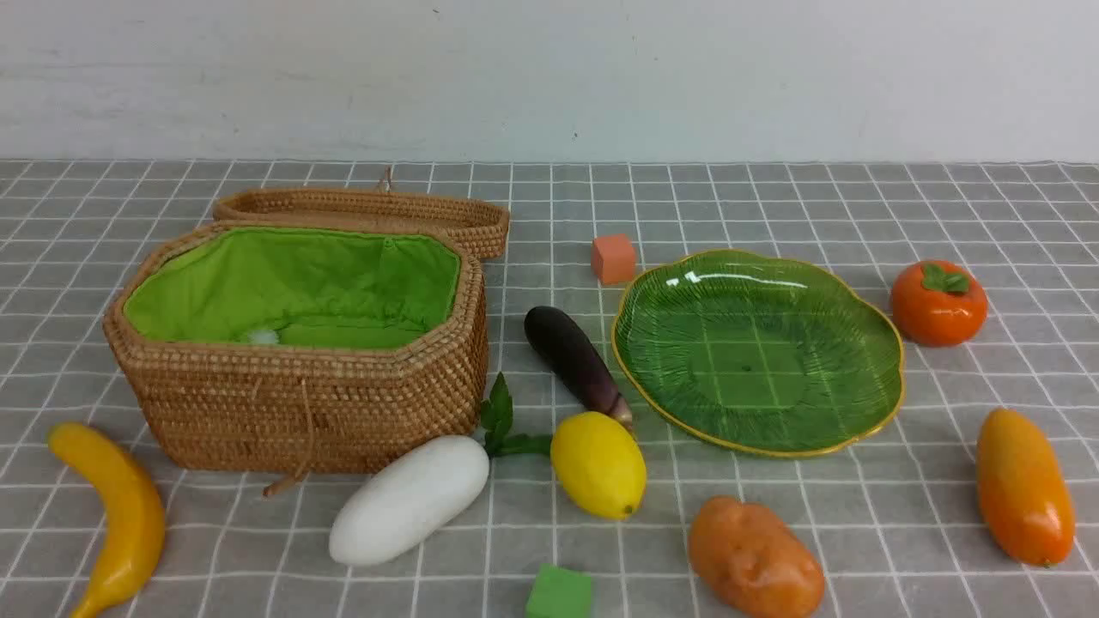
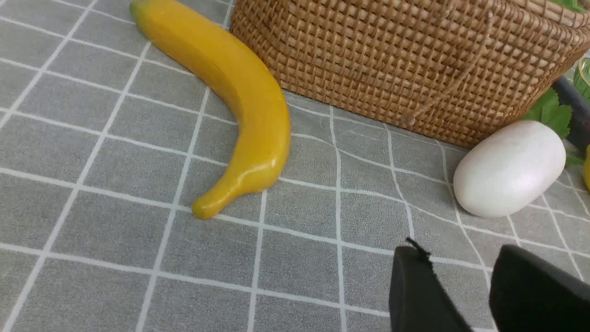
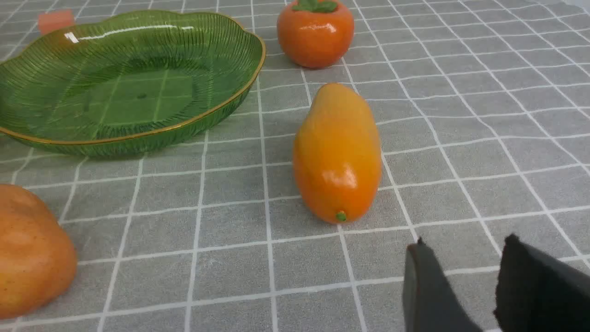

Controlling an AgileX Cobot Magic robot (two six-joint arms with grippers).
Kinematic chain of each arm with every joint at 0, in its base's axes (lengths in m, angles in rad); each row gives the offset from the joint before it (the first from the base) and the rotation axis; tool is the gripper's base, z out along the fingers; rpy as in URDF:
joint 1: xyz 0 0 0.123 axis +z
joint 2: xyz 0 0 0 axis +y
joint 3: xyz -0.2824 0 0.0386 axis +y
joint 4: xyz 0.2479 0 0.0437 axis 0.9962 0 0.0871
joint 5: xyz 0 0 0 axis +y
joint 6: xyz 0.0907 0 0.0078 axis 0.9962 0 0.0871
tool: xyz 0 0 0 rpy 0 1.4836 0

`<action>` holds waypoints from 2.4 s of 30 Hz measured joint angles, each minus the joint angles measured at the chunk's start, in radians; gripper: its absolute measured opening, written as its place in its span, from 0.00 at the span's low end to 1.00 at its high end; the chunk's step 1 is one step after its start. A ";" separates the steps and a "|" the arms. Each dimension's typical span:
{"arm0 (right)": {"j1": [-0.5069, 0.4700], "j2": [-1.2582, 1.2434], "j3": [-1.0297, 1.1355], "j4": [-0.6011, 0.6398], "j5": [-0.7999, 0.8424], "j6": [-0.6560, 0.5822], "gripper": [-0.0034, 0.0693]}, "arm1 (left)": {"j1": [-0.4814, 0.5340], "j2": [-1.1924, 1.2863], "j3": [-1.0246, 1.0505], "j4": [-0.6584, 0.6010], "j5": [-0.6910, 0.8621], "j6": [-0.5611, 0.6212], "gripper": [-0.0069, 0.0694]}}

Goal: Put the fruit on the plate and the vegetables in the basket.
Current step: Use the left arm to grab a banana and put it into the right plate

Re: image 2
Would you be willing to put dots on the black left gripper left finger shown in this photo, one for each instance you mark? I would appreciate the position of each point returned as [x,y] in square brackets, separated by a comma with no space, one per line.
[417,300]

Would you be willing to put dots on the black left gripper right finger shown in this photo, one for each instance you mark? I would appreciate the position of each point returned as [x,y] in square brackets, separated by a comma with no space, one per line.
[530,294]

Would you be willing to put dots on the white radish with green leaves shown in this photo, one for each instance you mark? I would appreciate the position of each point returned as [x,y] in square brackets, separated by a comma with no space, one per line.
[515,165]

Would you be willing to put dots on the yellow plastic lemon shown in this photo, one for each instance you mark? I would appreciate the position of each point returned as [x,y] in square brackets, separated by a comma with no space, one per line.
[586,168]

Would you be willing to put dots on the dark purple eggplant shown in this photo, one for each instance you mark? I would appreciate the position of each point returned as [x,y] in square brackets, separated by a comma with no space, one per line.
[579,135]

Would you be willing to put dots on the yellow plastic banana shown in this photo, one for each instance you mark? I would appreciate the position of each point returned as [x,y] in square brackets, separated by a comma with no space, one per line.
[235,73]

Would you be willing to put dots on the woven wicker basket green lining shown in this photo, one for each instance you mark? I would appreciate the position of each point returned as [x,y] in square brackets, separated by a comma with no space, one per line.
[453,70]

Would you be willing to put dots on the grey checked tablecloth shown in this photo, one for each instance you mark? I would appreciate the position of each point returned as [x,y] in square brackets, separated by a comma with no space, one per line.
[105,143]

